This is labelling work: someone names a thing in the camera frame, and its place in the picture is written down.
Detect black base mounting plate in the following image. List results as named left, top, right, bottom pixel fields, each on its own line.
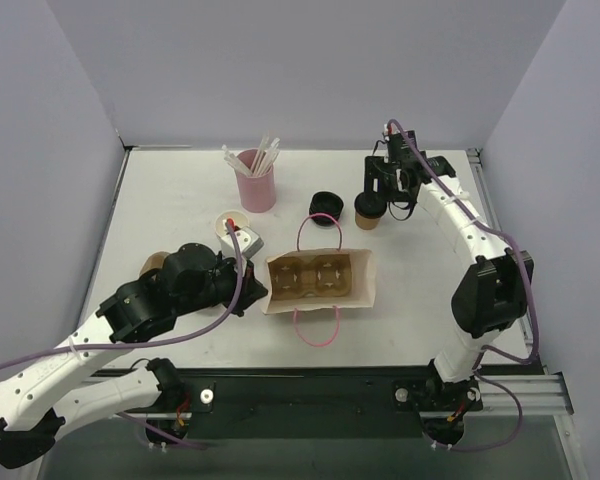
left=143, top=366, right=482, bottom=441

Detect purple cable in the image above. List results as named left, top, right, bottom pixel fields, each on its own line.
left=385, top=118, right=541, bottom=452
left=0, top=217, right=246, bottom=447

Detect pink straw holder cup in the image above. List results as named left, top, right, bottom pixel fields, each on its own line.
left=235, top=168, right=276, bottom=213

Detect stack of black lids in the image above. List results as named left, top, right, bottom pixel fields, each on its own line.
left=309, top=191, right=344, bottom=227

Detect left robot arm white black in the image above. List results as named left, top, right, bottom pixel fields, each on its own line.
left=0, top=243, right=268, bottom=469

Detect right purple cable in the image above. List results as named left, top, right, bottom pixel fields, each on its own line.
left=385, top=118, right=541, bottom=452

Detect white wrapped straws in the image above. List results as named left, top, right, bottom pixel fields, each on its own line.
left=221, top=133, right=281, bottom=178

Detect single brown paper cup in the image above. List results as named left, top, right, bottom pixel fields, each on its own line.
left=355, top=213, right=381, bottom=231

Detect stack of brown paper cups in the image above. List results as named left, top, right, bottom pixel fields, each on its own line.
left=214, top=210, right=250, bottom=239

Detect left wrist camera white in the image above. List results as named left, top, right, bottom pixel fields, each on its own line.
left=219, top=227, right=264, bottom=260

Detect single brown pulp cup carrier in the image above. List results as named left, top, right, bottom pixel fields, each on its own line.
left=268, top=254, right=353, bottom=301

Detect brown pulp cup carriers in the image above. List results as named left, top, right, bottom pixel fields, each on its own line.
left=139, top=251, right=170, bottom=278

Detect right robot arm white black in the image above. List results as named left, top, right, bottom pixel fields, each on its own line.
left=354, top=131, right=534, bottom=408

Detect pink cream paper gift bag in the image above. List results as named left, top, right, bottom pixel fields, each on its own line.
left=261, top=214, right=377, bottom=348

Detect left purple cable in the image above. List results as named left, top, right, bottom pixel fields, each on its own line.
left=0, top=217, right=246, bottom=447

